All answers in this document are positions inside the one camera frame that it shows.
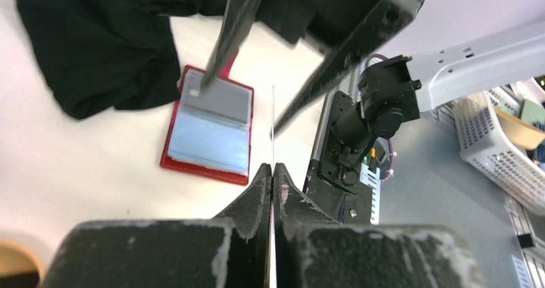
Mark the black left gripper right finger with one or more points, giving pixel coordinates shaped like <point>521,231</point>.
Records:
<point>314,250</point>

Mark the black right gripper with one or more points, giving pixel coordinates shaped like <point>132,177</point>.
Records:
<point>326,24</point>

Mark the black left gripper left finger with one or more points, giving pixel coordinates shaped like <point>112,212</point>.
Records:
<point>232,249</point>

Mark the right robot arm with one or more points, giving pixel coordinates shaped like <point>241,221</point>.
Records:
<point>394,91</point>

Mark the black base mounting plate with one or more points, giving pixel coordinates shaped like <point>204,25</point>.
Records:
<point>338,193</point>

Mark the black shirt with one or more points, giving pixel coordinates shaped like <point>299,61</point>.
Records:
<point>98,54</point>

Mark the white plastic storage basket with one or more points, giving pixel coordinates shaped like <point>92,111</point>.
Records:
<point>486,147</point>

